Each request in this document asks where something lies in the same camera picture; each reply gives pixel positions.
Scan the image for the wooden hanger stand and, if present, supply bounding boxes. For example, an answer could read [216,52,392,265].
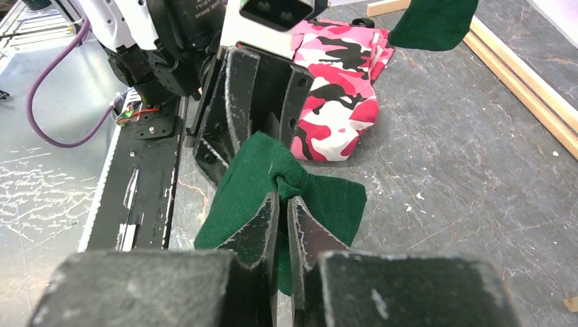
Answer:
[367,1,577,157]

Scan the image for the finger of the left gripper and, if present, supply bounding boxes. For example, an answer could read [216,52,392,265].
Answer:
[252,57,313,149]
[194,48,260,185]

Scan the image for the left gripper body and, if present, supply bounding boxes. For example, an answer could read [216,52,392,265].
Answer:
[187,46,235,149]

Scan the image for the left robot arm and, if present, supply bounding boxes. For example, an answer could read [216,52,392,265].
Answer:
[80,1,328,184]

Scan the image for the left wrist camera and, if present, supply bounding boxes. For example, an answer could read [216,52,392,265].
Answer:
[219,0,326,59]

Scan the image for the green sock with yellow cuff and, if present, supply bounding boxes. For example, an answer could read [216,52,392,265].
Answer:
[389,0,478,51]

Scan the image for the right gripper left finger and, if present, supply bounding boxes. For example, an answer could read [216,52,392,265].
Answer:
[28,192,280,326]

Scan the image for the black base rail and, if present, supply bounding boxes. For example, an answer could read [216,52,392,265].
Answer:
[78,97,189,252]

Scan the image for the pink camouflage cloth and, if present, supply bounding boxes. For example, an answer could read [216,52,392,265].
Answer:
[291,19,394,162]

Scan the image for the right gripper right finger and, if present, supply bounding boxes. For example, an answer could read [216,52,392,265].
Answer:
[287,197,519,326]

